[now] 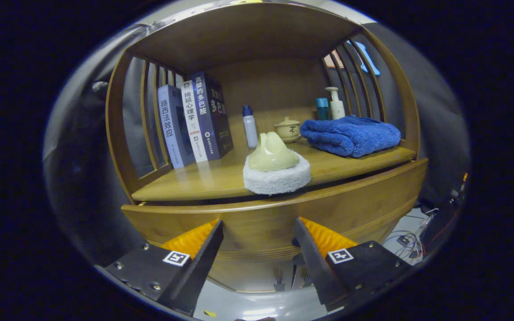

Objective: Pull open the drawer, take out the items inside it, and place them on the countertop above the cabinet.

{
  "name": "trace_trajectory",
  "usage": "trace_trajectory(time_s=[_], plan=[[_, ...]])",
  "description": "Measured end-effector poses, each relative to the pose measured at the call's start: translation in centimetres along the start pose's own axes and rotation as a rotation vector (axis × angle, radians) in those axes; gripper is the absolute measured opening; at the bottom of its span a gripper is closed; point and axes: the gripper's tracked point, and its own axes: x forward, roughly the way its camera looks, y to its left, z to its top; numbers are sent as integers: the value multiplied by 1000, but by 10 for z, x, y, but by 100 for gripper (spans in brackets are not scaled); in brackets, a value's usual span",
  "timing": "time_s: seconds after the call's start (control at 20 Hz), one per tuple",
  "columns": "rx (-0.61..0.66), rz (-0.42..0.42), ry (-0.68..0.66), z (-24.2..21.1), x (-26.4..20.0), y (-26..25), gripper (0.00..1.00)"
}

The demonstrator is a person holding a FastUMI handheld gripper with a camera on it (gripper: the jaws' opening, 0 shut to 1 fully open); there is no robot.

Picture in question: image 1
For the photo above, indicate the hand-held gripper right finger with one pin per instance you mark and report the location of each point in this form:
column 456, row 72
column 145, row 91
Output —
column 315, row 267

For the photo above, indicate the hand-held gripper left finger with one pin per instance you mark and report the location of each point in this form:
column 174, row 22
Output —
column 203, row 267

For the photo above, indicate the wooden drawer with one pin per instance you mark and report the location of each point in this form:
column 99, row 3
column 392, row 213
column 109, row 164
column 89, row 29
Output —
column 261, row 223

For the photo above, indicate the cream scrub brush white pad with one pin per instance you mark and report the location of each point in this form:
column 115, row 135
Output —
column 275, row 156

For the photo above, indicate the wooden cabinet door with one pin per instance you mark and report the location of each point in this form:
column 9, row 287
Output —
column 300, row 273
column 248, row 273

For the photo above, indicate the wooden countertop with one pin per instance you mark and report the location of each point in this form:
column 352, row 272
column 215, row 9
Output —
column 203, row 178

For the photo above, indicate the wooden cabinet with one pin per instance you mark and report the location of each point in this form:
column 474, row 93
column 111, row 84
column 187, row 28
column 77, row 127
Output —
column 275, row 84

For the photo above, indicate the blue folded towel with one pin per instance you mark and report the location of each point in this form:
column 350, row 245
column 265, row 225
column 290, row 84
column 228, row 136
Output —
column 350, row 136

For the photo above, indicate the cream lidded teacup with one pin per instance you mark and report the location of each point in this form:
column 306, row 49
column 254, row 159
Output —
column 288, row 130

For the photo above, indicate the light blue book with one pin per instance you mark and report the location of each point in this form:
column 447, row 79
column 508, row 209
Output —
column 170, row 129

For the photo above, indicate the white book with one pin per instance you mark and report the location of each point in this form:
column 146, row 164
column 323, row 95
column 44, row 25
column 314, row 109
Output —
column 193, row 122

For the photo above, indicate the white bottle with blue cap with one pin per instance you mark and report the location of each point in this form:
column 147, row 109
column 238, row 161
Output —
column 250, row 129

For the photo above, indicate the dark blue book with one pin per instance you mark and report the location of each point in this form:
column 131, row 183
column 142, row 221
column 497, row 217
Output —
column 210, row 116

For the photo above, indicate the teal bottle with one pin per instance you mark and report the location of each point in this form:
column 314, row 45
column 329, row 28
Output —
column 322, row 110

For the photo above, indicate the white pump bottle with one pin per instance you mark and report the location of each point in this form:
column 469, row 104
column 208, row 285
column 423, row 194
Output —
column 337, row 109

